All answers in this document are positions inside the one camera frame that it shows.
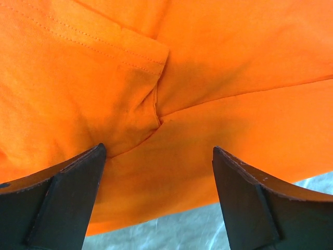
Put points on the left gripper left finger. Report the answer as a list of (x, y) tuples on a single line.
[(51, 209)]

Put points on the orange t shirt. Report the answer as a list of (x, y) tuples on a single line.
[(160, 84)]

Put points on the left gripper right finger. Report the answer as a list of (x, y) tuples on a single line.
[(261, 211)]

